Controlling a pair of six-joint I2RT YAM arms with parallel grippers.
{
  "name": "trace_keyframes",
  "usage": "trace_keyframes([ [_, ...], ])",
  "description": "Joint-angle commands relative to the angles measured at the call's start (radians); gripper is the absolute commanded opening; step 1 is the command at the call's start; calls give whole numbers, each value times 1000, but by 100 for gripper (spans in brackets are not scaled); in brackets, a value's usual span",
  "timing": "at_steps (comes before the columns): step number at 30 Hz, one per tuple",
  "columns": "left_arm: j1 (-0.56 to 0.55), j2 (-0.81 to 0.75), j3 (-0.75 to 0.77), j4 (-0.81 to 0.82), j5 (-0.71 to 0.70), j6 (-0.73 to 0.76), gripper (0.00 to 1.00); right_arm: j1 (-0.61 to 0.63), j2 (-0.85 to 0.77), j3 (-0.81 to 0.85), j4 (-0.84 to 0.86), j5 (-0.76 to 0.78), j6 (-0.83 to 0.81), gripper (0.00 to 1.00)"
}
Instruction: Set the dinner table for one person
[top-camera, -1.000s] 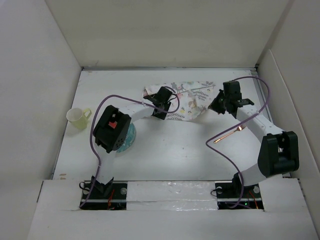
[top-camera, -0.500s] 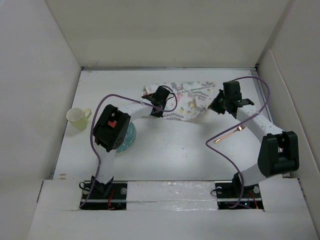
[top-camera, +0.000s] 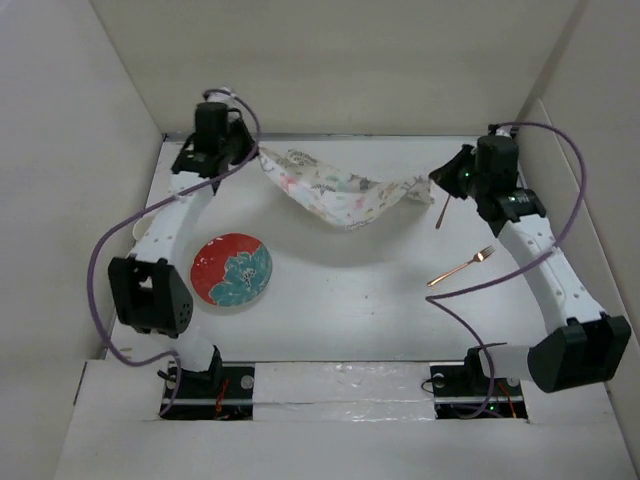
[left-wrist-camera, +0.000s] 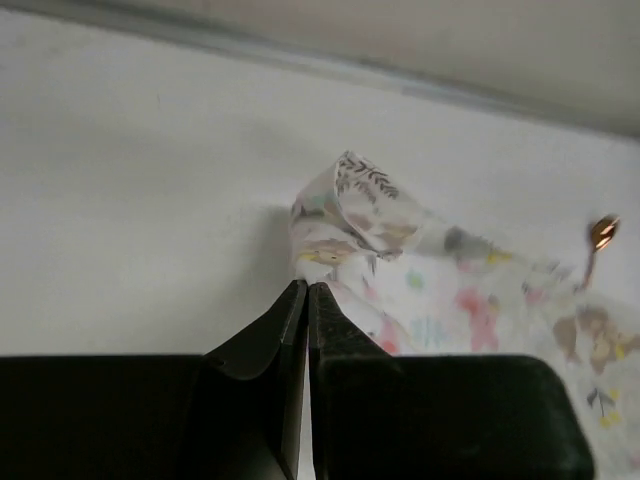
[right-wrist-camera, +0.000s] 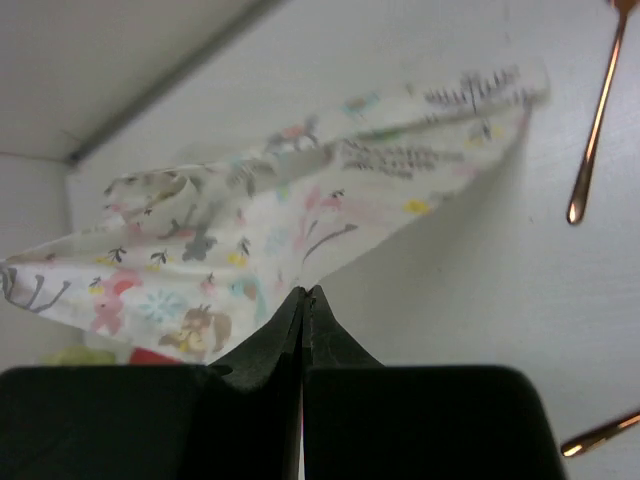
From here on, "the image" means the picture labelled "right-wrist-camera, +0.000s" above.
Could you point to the copper spoon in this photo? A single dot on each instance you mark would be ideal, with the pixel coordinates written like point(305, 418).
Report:
point(580, 193)

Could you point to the floral patterned cloth placemat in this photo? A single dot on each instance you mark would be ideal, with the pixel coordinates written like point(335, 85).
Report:
point(191, 261)

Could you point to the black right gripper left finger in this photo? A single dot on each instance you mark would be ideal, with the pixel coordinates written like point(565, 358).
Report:
point(232, 419)

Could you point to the pale green mug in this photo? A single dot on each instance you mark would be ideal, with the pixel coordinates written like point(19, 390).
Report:
point(79, 355)

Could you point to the red and teal plate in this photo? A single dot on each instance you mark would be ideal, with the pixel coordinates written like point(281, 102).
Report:
point(140, 356)

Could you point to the copper fork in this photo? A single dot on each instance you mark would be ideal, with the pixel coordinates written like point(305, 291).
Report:
point(598, 435)

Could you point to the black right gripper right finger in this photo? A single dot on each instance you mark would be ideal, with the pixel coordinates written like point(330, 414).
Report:
point(366, 420)

